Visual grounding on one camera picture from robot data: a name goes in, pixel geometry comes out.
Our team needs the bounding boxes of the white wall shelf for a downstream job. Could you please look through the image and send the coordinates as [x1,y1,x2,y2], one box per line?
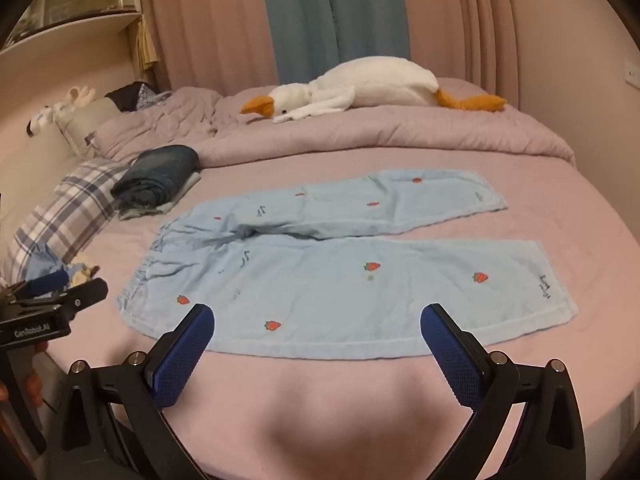
[0,0,161,91]

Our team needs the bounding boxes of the white plush bunny toy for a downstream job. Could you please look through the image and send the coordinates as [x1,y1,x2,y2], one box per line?
[27,86,96,136]

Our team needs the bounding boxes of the folded dark blue clothes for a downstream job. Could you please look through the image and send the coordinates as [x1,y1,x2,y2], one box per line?
[110,145,202,210]

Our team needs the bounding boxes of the cream headboard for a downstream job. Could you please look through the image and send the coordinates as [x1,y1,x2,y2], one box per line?
[0,42,146,271]

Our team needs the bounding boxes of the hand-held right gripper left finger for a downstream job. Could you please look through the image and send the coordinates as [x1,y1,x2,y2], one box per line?
[45,302,221,480]

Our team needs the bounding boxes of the blue checked cloth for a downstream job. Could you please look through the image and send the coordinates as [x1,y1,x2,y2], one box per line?
[137,84,173,110]

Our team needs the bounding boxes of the grey pillow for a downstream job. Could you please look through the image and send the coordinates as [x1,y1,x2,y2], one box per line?
[55,97,123,158]

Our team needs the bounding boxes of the dark cloth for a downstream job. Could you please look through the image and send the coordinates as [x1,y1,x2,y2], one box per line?
[105,82,151,112]

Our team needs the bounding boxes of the blue plaid pillow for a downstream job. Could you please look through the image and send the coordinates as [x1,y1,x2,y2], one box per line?
[7,159,132,283]

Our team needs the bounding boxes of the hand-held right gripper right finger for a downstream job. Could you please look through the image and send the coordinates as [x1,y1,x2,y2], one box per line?
[419,302,588,480]

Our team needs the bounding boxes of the light blue cloth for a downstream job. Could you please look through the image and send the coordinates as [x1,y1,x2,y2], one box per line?
[30,252,101,286]

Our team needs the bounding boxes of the light blue strawberry print pants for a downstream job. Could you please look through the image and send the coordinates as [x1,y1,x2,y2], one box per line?
[117,169,580,361]

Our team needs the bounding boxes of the bed with pink sheet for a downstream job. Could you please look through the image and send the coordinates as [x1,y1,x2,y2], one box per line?
[45,160,640,480]

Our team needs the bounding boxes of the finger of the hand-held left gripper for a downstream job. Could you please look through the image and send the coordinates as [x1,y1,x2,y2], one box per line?
[15,277,110,321]
[0,269,71,304]

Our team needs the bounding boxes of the blue curtain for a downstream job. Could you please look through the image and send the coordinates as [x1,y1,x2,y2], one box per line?
[257,0,412,92]

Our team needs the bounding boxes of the lilac quilted duvet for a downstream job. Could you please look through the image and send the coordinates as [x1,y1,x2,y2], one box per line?
[94,77,577,171]

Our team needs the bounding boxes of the white goose plush toy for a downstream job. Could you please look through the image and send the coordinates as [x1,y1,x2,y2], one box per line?
[240,56,508,125]

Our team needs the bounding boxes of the person's left hand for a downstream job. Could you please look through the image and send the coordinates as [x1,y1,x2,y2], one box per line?
[25,342,51,408]

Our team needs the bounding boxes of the pink curtain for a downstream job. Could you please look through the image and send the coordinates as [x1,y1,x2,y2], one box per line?
[137,0,281,93]
[395,0,581,92]

